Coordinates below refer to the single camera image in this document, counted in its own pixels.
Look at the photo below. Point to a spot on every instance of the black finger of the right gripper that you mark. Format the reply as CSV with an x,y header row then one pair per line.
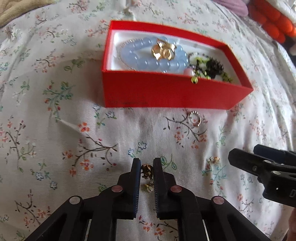
x,y
278,156
278,179

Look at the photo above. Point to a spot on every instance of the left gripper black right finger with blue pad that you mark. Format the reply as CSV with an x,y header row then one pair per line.
x,y
199,218

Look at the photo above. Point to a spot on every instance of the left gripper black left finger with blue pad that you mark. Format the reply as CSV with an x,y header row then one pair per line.
x,y
94,218

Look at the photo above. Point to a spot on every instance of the gold flower earring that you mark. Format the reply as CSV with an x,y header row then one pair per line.
x,y
147,172

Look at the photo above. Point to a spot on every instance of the purple cloth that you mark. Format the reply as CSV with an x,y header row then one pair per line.
x,y
238,7

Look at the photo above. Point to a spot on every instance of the small gold stud earring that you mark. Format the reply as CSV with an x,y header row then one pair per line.
x,y
214,160

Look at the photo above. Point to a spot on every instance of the beige quilted blanket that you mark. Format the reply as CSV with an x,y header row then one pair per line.
x,y
13,9

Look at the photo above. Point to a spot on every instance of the floral white bedsheet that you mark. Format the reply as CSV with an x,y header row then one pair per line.
x,y
58,139

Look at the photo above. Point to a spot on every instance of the red box white insert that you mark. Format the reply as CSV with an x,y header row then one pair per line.
x,y
148,65

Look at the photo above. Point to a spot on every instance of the orange plush toy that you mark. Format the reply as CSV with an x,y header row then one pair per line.
x,y
276,24

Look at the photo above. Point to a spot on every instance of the gold rings pair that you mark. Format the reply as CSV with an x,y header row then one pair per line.
x,y
163,51

